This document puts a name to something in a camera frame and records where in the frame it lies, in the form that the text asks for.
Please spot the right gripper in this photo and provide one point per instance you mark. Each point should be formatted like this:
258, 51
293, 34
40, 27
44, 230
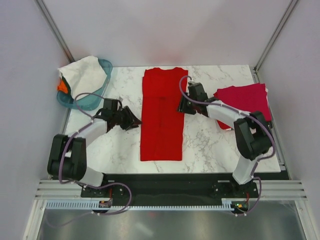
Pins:
182, 107

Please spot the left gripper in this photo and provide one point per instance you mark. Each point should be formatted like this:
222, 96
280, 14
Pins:
132, 121

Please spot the red t-shirt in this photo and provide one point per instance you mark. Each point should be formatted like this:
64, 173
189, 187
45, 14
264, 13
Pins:
162, 126
225, 126

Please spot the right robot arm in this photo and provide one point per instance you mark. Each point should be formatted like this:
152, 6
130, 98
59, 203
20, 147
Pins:
252, 135

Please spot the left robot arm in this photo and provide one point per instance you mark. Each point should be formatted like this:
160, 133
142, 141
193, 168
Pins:
68, 154

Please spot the folded red t-shirt in stack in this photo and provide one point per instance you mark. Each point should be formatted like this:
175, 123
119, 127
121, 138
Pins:
225, 126

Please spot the teal plastic basket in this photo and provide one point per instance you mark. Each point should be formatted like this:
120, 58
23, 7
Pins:
87, 101

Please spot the white t-shirt in basket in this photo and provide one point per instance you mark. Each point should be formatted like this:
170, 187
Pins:
84, 76

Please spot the dark green garment in basket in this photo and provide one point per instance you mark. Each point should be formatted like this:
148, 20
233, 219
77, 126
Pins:
68, 86

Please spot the folded magenta t-shirt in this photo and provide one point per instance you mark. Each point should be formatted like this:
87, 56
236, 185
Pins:
250, 98

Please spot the orange garment in basket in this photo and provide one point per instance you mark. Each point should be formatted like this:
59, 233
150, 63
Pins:
62, 87

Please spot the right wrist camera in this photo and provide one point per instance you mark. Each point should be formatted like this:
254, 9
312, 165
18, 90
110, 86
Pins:
196, 91

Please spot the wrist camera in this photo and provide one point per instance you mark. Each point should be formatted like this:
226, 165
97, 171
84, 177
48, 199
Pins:
112, 105
196, 91

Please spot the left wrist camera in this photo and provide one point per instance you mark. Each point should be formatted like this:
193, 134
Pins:
112, 105

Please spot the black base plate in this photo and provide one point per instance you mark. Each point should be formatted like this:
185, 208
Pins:
170, 188

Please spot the white slotted cable duct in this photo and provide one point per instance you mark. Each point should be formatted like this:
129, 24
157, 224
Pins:
99, 205

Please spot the left aluminium frame post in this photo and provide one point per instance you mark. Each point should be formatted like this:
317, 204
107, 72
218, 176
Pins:
54, 29

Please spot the aluminium frame post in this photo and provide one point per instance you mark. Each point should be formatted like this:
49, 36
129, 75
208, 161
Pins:
54, 29
276, 33

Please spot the right aluminium frame post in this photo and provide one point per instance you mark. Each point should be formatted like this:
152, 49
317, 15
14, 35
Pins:
276, 33

